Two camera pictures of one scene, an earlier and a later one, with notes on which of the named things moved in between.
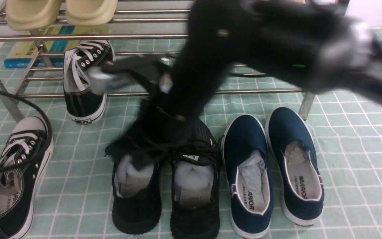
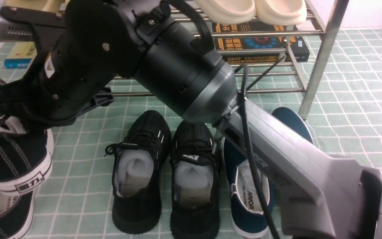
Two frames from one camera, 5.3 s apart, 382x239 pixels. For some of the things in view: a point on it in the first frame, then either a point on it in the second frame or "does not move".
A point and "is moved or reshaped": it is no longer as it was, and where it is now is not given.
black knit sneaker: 195,175 does not move
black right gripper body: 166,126 -> 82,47
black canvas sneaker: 83,106 is moved or reshaped
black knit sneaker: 136,185 does not move
